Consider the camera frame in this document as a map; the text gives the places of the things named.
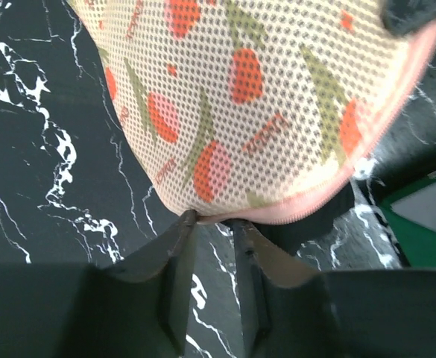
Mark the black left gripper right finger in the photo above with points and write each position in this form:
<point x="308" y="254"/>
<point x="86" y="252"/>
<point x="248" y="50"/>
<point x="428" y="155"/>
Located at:
<point x="291" y="309"/>

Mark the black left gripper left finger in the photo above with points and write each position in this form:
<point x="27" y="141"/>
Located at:
<point x="137" y="307"/>

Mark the pink floral mesh laundry bag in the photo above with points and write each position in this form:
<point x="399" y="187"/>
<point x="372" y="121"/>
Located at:
<point x="257" y="110"/>

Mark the black bra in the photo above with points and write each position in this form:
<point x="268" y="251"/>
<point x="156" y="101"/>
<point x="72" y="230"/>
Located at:
<point x="307" y="220"/>

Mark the dark green ring binder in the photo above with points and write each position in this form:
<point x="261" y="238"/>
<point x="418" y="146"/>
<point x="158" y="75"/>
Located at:
<point x="411" y="215"/>

